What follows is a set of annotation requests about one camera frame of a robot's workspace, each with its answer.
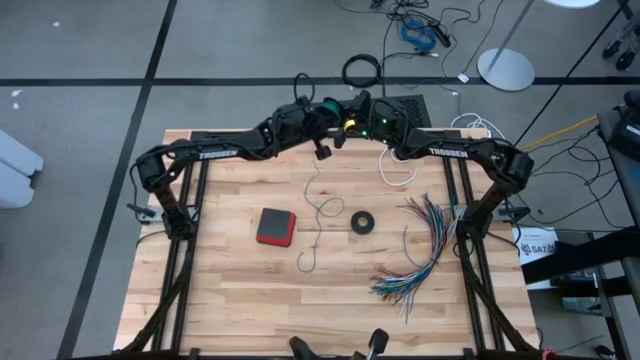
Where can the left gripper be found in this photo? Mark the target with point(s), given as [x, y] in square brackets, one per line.
[312, 125]

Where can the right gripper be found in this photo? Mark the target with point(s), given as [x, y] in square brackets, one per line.
[364, 117]

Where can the black tape roll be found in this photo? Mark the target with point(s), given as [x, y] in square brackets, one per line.
[354, 222]

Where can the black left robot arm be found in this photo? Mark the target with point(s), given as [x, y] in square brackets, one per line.
[217, 154]

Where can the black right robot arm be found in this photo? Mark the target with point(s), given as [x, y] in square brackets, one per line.
[447, 152]

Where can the black floor vent grille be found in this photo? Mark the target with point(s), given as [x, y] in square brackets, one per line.
[419, 112]

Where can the red and black box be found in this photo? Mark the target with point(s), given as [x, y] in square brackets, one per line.
[276, 226]

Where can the small white plug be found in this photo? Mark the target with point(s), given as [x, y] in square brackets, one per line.
[463, 78]

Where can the floor stand with round base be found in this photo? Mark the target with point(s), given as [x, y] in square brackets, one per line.
[505, 70]

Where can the thin black slanted pole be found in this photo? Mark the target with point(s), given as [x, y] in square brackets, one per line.
[566, 75]

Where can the dark grey device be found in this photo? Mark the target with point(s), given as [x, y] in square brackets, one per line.
[300, 348]
[377, 344]

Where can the white printed sign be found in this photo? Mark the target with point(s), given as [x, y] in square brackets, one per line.
[535, 247]

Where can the white round stand base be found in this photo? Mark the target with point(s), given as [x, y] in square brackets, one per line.
[572, 3]

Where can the dark side desk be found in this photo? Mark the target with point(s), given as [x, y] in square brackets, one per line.
[617, 170]

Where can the wheeled chair base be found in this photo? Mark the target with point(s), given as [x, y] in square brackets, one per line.
[625, 60]

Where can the white rounded object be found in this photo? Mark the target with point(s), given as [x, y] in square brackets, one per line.
[15, 170]

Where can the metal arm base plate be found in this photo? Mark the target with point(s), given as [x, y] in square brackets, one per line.
[459, 214]
[157, 214]

